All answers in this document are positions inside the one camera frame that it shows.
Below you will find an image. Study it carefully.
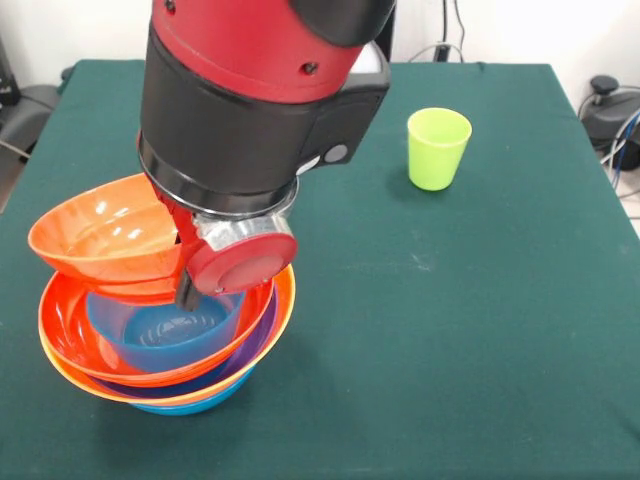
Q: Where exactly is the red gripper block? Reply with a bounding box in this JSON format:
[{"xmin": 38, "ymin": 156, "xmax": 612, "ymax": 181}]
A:
[{"xmin": 152, "ymin": 184, "xmax": 299, "ymax": 313}]

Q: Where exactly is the small blue plastic bowl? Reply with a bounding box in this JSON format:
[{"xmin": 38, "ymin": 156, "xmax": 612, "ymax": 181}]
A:
[{"xmin": 85, "ymin": 289, "xmax": 246, "ymax": 375}]

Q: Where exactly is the purple plastic bowl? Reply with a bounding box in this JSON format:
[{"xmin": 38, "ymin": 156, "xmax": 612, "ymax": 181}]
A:
[{"xmin": 92, "ymin": 284, "xmax": 280, "ymax": 401}]

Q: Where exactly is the large orange plastic bowl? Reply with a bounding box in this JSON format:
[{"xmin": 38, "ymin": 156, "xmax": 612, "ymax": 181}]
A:
[{"xmin": 39, "ymin": 262, "xmax": 297, "ymax": 407}]

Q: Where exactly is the red plastic bowl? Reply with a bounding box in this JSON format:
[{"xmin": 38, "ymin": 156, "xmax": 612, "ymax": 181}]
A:
[
  {"xmin": 37, "ymin": 272, "xmax": 277, "ymax": 389},
  {"xmin": 27, "ymin": 173, "xmax": 187, "ymax": 304}
]

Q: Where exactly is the medium blue plastic bowl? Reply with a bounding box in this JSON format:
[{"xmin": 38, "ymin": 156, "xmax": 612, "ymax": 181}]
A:
[{"xmin": 129, "ymin": 364, "xmax": 259, "ymax": 416}]

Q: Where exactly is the green plastic cup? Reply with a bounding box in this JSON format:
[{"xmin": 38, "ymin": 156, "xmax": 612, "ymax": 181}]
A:
[{"xmin": 407, "ymin": 107, "xmax": 473, "ymax": 192}]

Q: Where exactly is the dark green tablecloth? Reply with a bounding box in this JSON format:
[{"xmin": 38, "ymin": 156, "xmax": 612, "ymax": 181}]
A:
[{"xmin": 0, "ymin": 58, "xmax": 640, "ymax": 480}]

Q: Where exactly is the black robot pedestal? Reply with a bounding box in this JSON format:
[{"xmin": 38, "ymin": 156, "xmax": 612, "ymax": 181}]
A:
[{"xmin": 377, "ymin": 0, "xmax": 399, "ymax": 64}]

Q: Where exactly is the wall cable with plug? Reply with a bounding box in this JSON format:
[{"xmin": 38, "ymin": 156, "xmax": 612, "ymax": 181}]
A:
[{"xmin": 407, "ymin": 0, "xmax": 469, "ymax": 64}]

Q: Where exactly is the cable tangle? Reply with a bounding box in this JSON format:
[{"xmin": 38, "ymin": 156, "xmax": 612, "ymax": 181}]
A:
[{"xmin": 599, "ymin": 109, "xmax": 640, "ymax": 201}]

